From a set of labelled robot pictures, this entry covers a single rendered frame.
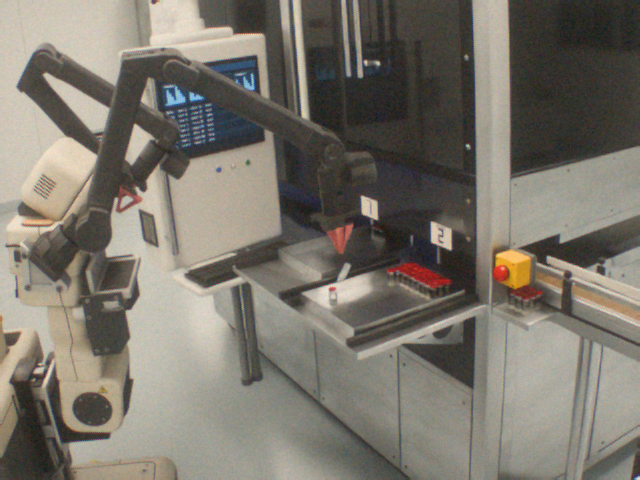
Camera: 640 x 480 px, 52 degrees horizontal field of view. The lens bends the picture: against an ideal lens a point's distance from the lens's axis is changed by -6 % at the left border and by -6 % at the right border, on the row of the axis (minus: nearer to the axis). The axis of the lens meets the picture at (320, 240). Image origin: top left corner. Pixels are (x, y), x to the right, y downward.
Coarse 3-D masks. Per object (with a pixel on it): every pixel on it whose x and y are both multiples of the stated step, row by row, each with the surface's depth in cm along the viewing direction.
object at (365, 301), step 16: (368, 272) 194; (384, 272) 197; (320, 288) 187; (336, 288) 190; (352, 288) 193; (368, 288) 192; (384, 288) 192; (400, 288) 191; (304, 304) 184; (320, 304) 185; (352, 304) 184; (368, 304) 183; (384, 304) 182; (400, 304) 181; (416, 304) 181; (432, 304) 174; (336, 320) 170; (352, 320) 175; (368, 320) 174; (384, 320) 168
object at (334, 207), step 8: (320, 192) 156; (328, 192) 154; (344, 192) 155; (328, 200) 154; (336, 200) 154; (344, 200) 156; (328, 208) 155; (336, 208) 155; (344, 208) 156; (352, 208) 159; (312, 216) 158; (320, 216) 157; (328, 216) 156; (336, 216) 155; (344, 216) 156; (320, 224) 155
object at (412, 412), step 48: (240, 288) 330; (288, 336) 294; (528, 336) 189; (576, 336) 201; (336, 384) 265; (384, 384) 233; (432, 384) 208; (528, 384) 195; (624, 384) 224; (384, 432) 241; (432, 432) 214; (528, 432) 201; (624, 432) 234
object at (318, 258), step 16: (368, 224) 233; (320, 240) 225; (352, 240) 229; (368, 240) 228; (288, 256) 212; (304, 256) 219; (320, 256) 218; (336, 256) 217; (352, 256) 216; (368, 256) 215; (384, 256) 207; (400, 256) 210; (304, 272) 205; (320, 272) 197; (336, 272) 199
